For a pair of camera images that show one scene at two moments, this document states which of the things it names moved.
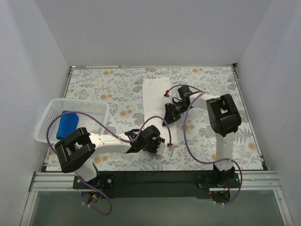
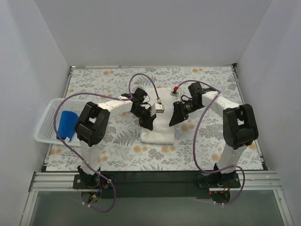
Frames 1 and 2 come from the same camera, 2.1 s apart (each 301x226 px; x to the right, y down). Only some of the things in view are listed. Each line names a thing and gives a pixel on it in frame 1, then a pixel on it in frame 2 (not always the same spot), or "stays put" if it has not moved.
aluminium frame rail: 259,181 stays put
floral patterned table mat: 201,112 stays put
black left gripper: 154,144 → 146,115
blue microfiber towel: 68,123 stays put
